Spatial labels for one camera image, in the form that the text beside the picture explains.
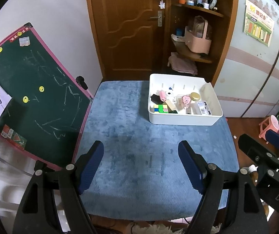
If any brown wooden door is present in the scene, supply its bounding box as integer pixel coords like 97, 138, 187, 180
87, 0, 166, 81

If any white digital camera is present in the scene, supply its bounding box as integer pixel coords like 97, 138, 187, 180
166, 90, 182, 108

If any folded pink cloth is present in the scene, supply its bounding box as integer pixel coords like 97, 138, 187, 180
168, 52, 198, 75

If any pink plastic stool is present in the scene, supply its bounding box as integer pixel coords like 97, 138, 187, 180
258, 115, 279, 140

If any clear plastic card box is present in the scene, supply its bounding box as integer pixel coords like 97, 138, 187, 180
197, 101, 211, 115

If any metal door handle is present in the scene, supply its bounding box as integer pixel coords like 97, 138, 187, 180
149, 10, 163, 27

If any blue fuzzy table cloth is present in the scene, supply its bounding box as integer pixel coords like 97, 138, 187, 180
78, 81, 239, 221

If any round gold compact case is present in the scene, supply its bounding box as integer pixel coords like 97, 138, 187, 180
190, 92, 201, 101

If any colourful rubiks cube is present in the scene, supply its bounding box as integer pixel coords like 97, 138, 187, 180
153, 104, 168, 113

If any green chalkboard pink frame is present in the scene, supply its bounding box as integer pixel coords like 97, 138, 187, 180
0, 23, 93, 170

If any wooden corner shelf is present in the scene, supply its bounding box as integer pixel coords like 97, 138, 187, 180
163, 0, 238, 85

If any pink correction tape dispenser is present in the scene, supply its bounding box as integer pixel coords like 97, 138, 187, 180
181, 95, 191, 108

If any black charger plug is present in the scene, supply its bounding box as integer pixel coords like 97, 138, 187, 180
151, 94, 163, 105

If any wall calendar poster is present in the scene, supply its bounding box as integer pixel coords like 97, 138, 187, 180
243, 0, 275, 47

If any white plastic storage bin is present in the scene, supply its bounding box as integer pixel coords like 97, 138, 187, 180
147, 74, 223, 126

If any beige small block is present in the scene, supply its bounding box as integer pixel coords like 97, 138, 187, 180
165, 99, 176, 111

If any pink basket with handle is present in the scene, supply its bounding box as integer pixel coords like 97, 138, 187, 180
185, 16, 212, 54

